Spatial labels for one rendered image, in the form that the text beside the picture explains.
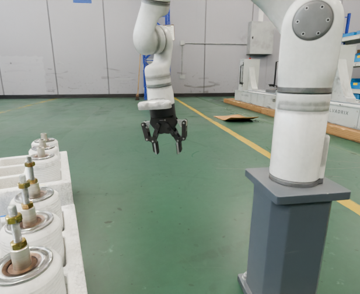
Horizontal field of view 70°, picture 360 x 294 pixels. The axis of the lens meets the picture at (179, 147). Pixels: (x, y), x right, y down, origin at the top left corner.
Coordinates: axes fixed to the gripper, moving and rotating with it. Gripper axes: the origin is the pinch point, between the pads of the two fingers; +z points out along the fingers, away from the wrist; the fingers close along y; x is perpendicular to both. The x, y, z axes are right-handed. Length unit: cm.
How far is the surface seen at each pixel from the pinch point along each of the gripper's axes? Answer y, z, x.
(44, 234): 9.9, -2.0, 41.8
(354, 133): -108, 50, -149
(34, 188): 20.4, -4.3, 31.1
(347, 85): -120, 23, -212
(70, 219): 16.6, 5.7, 28.1
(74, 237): 11.3, 5.4, 34.1
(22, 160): 66, 8, -10
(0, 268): 9, -4, 51
